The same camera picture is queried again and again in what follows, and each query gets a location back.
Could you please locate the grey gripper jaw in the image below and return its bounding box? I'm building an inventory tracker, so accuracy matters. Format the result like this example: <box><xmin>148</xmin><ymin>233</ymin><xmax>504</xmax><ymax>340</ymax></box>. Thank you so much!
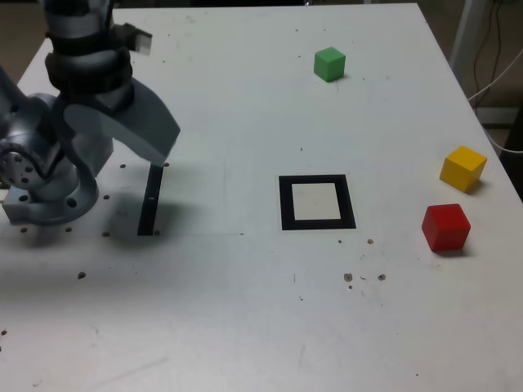
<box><xmin>64</xmin><ymin>76</ymin><xmax>181</xmax><ymax>166</ymax></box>
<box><xmin>60</xmin><ymin>122</ymin><xmax>114</xmax><ymax>187</ymax></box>

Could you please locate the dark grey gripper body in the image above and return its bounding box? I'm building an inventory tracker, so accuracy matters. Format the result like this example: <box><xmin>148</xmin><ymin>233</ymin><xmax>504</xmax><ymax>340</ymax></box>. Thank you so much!
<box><xmin>60</xmin><ymin>78</ymin><xmax>136</xmax><ymax>117</ymax></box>

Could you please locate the green cube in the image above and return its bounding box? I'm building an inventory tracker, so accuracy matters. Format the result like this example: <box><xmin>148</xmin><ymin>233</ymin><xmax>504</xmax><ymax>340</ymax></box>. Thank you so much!
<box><xmin>313</xmin><ymin>46</ymin><xmax>347</xmax><ymax>84</ymax></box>

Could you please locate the red cube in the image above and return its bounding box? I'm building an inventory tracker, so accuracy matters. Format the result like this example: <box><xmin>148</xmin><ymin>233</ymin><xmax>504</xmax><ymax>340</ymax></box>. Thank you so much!
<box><xmin>421</xmin><ymin>203</ymin><xmax>472</xmax><ymax>252</ymax></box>

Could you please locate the yellow cube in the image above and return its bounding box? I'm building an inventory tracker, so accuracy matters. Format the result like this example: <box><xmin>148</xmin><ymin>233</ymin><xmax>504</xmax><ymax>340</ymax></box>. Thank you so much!
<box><xmin>439</xmin><ymin>145</ymin><xmax>489</xmax><ymax>193</ymax></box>

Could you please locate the black tape square outline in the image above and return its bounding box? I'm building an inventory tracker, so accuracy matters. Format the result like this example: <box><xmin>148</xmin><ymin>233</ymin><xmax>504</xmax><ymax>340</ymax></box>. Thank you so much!
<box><xmin>278</xmin><ymin>174</ymin><xmax>358</xmax><ymax>232</ymax></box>

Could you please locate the black tape strip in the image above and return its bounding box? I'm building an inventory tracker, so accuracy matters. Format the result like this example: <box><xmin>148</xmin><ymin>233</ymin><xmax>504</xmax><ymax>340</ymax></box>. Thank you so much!
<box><xmin>136</xmin><ymin>163</ymin><xmax>164</xmax><ymax>237</ymax></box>

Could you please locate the dark flat background box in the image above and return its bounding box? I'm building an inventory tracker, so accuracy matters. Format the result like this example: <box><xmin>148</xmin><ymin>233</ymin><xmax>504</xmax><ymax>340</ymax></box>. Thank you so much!
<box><xmin>475</xmin><ymin>106</ymin><xmax>523</xmax><ymax>126</ymax></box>

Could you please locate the white metal frame leg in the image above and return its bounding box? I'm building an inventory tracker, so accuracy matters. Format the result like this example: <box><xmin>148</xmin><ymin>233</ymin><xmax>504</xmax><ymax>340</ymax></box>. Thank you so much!
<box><xmin>448</xmin><ymin>0</ymin><xmax>498</xmax><ymax>69</ymax></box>

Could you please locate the white background cable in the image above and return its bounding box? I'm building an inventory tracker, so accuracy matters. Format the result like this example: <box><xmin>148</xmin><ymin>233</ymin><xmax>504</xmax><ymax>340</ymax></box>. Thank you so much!
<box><xmin>467</xmin><ymin>52</ymin><xmax>523</xmax><ymax>104</ymax></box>
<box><xmin>483</xmin><ymin>124</ymin><xmax>523</xmax><ymax>155</ymax></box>

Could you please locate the thin black background cable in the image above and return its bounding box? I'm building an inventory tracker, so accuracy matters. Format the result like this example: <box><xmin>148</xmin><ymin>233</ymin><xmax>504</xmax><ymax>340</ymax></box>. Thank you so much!
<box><xmin>472</xmin><ymin>0</ymin><xmax>505</xmax><ymax>97</ymax></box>

